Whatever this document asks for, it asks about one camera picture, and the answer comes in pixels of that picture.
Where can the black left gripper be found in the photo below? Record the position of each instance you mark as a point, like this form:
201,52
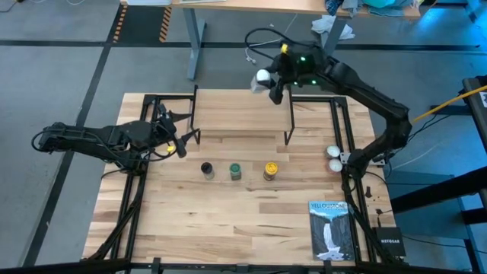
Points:
165,133

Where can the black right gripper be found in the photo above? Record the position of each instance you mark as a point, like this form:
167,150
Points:
289,74

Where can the white-lid bagel seasoning jar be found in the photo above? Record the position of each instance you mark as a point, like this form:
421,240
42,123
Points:
261,78

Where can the black-lid spice jar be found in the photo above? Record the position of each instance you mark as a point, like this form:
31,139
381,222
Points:
207,169

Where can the green-lid spice jar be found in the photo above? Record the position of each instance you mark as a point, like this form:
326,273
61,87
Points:
235,170

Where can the yellow-lid brown spice jar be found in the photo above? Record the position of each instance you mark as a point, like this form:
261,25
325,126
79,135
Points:
270,169

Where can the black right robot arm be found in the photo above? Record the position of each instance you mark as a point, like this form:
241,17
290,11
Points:
365,91

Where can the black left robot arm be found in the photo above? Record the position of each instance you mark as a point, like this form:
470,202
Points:
83,139

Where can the wooden shelf with black legs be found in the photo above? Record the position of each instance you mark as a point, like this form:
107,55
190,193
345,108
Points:
243,114

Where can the white crumpled cloth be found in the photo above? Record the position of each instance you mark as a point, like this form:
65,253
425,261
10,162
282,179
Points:
323,24

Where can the wooden desk with grey legs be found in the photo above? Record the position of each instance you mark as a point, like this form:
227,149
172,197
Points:
236,4

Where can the pile of mixed clothes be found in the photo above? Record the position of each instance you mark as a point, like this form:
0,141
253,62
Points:
350,5

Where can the small black clamp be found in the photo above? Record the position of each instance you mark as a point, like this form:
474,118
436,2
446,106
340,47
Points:
368,191

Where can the white flat box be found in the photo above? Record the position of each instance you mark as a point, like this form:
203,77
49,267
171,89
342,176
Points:
148,2

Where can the teal cloth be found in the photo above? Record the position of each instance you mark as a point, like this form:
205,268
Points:
384,3

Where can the Yellowstone waterfall postcard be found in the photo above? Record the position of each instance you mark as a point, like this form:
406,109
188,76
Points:
331,232

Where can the black metal side stand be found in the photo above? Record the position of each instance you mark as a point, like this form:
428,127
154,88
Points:
437,194

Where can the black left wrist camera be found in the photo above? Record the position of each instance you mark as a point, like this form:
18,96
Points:
163,110

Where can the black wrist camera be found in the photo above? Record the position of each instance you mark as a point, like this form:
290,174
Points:
163,110
285,58

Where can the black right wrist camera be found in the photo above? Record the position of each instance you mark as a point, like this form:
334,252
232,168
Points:
285,58

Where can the black aluminium table frame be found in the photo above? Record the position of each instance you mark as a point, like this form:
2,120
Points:
148,99

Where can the black table-level camera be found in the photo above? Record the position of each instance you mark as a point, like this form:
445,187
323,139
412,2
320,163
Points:
156,265

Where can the black Netgear network switch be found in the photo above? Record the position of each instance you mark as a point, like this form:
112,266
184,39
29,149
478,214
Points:
390,241

